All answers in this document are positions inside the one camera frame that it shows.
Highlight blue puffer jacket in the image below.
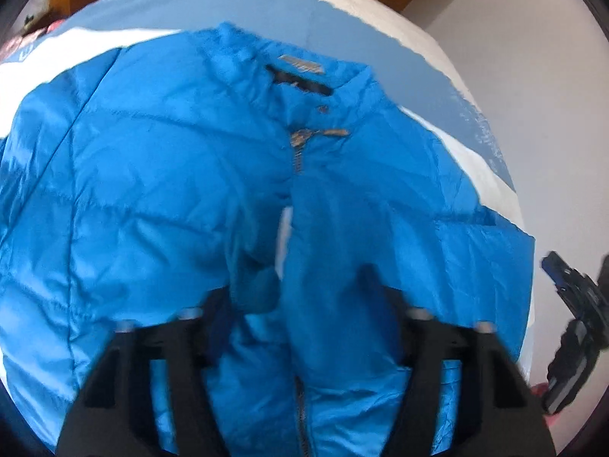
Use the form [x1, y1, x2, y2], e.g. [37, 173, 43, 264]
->
[1, 24, 534, 456]

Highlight pink sleeve forearm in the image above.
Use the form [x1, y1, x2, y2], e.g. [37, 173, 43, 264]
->
[531, 382, 561, 429]

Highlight pink floral quilt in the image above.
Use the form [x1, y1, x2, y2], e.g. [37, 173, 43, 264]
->
[0, 19, 65, 62]

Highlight blue and white bed sheet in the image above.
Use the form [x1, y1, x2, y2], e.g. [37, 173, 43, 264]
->
[0, 0, 537, 382]

